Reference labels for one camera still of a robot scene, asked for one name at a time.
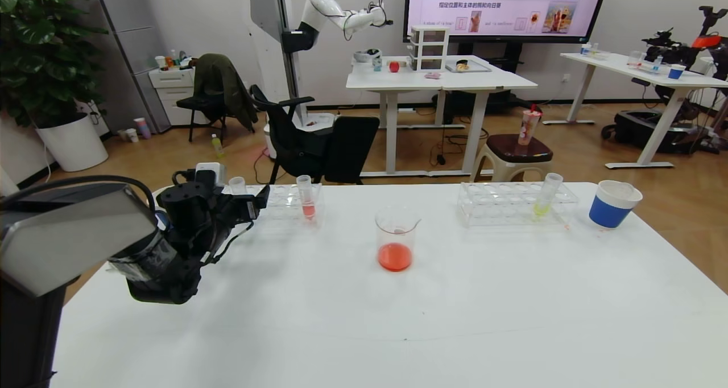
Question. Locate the white robot lift column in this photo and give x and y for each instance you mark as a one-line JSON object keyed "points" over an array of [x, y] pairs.
{"points": [[273, 35]]}

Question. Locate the small distant blue cup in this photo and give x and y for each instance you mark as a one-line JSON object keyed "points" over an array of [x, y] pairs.
{"points": [[676, 73]]}

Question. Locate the grey flat tray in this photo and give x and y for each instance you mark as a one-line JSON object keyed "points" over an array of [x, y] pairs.
{"points": [[478, 67]]}

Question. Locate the white plant pot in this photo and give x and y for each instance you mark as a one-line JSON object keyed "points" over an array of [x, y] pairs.
{"points": [[71, 143]]}

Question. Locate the white humanoid robot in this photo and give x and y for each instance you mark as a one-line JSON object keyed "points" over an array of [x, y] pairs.
{"points": [[324, 7]]}

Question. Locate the pink cup stack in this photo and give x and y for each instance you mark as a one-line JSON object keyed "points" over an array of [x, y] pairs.
{"points": [[142, 129]]}

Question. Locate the olive green jacket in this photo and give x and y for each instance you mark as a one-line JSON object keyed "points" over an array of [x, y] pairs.
{"points": [[224, 86]]}

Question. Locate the black screen stand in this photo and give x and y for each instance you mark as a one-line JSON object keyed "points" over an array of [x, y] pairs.
{"points": [[506, 55]]}

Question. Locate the brown round stool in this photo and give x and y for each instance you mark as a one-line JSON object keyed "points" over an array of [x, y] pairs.
{"points": [[512, 152]]}

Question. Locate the black four-leg chair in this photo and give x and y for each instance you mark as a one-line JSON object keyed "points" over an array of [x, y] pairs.
{"points": [[196, 106]]}

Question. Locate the small white paper cup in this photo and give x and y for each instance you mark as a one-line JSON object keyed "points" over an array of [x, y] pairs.
{"points": [[132, 135]]}

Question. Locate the test tube with pale red liquid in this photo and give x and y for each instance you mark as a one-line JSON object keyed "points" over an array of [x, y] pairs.
{"points": [[308, 206]]}

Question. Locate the black orange distant robot arm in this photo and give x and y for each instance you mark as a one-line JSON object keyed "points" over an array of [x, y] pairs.
{"points": [[714, 35]]}

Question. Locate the white standing desk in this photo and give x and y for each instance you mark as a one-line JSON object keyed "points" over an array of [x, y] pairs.
{"points": [[625, 68]]}

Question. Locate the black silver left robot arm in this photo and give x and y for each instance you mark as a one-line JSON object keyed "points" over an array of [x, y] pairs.
{"points": [[68, 234]]}

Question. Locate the test tube with yellow liquid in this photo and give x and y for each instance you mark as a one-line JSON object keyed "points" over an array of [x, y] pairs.
{"points": [[543, 203]]}

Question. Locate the test tube with blue pigment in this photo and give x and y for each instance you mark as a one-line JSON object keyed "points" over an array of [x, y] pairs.
{"points": [[236, 184]]}

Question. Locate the white double desk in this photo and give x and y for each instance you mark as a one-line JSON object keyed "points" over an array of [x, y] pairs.
{"points": [[432, 82]]}

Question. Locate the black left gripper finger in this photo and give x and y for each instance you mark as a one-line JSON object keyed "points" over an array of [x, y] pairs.
{"points": [[257, 192], [259, 206]]}

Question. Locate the brown food piece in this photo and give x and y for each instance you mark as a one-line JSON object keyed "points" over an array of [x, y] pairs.
{"points": [[462, 65]]}

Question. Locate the green drink bottle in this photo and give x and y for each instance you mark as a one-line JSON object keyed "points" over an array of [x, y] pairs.
{"points": [[217, 146]]}

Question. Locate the large green potted plant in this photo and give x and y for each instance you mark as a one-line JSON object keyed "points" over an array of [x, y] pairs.
{"points": [[40, 46]]}

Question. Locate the black distant robot arm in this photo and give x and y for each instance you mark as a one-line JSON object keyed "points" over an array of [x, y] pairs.
{"points": [[671, 49]]}

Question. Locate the grey bowl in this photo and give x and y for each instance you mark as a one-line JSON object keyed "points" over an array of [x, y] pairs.
{"points": [[364, 56]]}

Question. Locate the white drawer cabinet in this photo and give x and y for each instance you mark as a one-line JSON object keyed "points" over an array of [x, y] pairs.
{"points": [[170, 92]]}

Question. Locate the black office chair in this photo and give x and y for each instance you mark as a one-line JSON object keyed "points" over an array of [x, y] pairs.
{"points": [[341, 149]]}

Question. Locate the large display screen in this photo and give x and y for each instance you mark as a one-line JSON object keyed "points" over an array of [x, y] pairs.
{"points": [[500, 7]]}

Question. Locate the clear drawer organizer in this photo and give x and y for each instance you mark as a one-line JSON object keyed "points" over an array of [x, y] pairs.
{"points": [[429, 49]]}

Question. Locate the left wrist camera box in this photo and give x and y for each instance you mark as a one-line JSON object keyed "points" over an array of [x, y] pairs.
{"points": [[209, 173]]}

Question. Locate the clear acrylic test tube rack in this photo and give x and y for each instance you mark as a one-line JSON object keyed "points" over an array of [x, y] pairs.
{"points": [[284, 206], [500, 206]]}

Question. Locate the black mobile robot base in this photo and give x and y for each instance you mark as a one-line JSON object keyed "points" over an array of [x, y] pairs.
{"points": [[637, 129]]}

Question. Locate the clear glass beaker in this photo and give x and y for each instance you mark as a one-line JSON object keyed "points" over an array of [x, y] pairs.
{"points": [[396, 251]]}

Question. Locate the grey tall cabinet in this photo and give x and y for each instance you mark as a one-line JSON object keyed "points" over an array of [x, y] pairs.
{"points": [[133, 46]]}

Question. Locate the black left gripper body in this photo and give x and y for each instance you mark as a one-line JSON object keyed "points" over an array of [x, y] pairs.
{"points": [[248, 210]]}

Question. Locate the pink drink cup with straw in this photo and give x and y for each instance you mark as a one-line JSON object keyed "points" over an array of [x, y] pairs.
{"points": [[529, 126]]}

